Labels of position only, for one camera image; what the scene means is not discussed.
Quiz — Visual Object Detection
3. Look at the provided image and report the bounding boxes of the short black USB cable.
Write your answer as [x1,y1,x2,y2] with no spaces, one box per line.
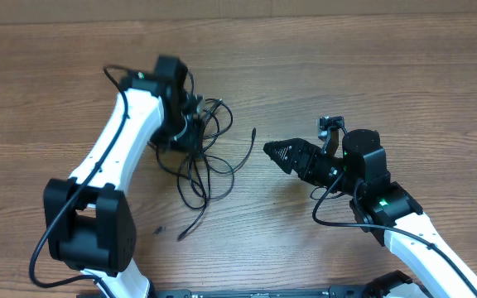
[155,99,236,210]

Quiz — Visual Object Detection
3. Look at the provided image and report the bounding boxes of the long black USB cable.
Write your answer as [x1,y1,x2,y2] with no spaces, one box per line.
[155,97,258,242]

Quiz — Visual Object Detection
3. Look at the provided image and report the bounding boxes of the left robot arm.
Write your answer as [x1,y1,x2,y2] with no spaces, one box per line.
[29,55,205,297]

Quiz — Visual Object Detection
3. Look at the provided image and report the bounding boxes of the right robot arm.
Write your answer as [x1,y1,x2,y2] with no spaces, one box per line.
[263,126,477,297]

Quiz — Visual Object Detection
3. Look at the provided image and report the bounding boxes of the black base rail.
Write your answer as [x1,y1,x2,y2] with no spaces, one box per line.
[151,285,369,298]

